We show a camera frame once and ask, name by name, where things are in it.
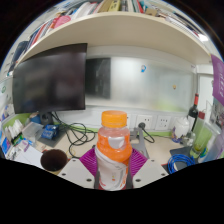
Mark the small blue device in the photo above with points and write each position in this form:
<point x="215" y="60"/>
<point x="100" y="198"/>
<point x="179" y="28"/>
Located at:
<point x="50" y="132"/>

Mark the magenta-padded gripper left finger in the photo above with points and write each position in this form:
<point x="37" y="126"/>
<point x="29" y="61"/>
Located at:
<point x="77" y="173"/>

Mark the clear plastic box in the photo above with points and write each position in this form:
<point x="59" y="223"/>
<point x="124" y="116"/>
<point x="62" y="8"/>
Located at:
<point x="32" y="131"/>

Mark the black computer monitor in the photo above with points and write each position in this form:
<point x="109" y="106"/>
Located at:
<point x="50" y="80"/>

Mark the white ceramic lidded jar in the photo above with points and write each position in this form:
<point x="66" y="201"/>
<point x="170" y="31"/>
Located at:
<point x="181" y="130"/>

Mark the black desk mat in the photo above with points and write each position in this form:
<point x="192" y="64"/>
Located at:
<point x="180" y="150"/>

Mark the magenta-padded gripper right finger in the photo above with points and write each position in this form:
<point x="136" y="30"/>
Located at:
<point x="150" y="171"/>

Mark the purple translucent water bottle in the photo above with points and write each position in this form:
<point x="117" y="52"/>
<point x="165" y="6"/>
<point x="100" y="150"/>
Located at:
<point x="216" y="148"/>

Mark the purple hanging banner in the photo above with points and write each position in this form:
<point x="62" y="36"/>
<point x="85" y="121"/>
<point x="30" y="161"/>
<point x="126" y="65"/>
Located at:
<point x="218" y="80"/>

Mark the grey metal laptop stand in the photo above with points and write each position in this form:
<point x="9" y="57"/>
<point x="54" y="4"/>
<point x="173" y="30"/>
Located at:
<point x="141" y="143"/>

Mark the white paper sheet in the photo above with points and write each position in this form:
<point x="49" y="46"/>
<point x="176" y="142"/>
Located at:
<point x="28" y="155"/>

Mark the orange-capped drink bottle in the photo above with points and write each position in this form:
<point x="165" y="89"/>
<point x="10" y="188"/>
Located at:
<point x="113" y="150"/>

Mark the white wall socket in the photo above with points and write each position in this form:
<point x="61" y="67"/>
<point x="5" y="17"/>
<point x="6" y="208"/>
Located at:
<point x="163" y="122"/>
<point x="144" y="121"/>

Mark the dark wine bottle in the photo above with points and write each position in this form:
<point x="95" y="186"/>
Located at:
<point x="192" y="111"/>

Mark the floral patterned ceramic mug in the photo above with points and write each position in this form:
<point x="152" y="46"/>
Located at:
<point x="54" y="161"/>

